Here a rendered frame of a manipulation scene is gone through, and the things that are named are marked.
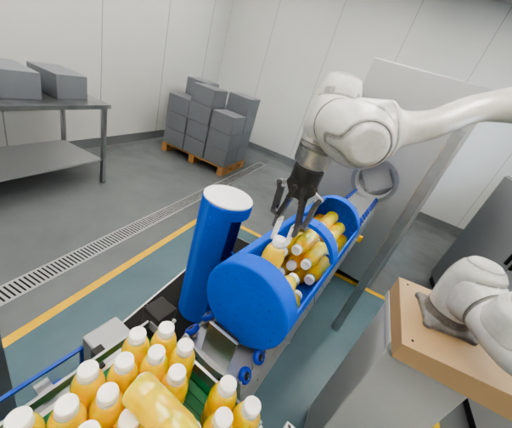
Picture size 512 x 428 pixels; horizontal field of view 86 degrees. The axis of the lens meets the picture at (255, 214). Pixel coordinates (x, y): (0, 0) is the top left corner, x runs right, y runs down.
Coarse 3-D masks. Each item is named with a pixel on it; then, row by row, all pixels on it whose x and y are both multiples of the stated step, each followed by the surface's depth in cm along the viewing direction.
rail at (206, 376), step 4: (152, 324) 80; (152, 328) 81; (156, 328) 80; (196, 364) 74; (196, 368) 74; (200, 368) 73; (196, 372) 75; (200, 372) 74; (204, 372) 73; (208, 372) 73; (200, 376) 74; (204, 376) 73; (208, 376) 72; (212, 376) 72; (208, 380) 73; (212, 380) 72; (216, 380) 72; (212, 384) 72; (236, 400) 69; (236, 404) 69; (260, 420) 67; (260, 424) 66
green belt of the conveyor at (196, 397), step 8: (192, 376) 79; (192, 384) 77; (200, 384) 78; (192, 392) 75; (200, 392) 76; (208, 392) 76; (184, 400) 73; (192, 400) 73; (200, 400) 74; (192, 408) 72; (200, 408) 72; (48, 416) 62
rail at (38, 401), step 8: (144, 328) 80; (120, 344) 74; (104, 352) 70; (112, 352) 73; (96, 360) 68; (72, 376) 64; (56, 384) 61; (64, 384) 63; (48, 392) 60; (56, 392) 62; (32, 400) 58; (40, 400) 59; (32, 408) 58; (0, 424) 53
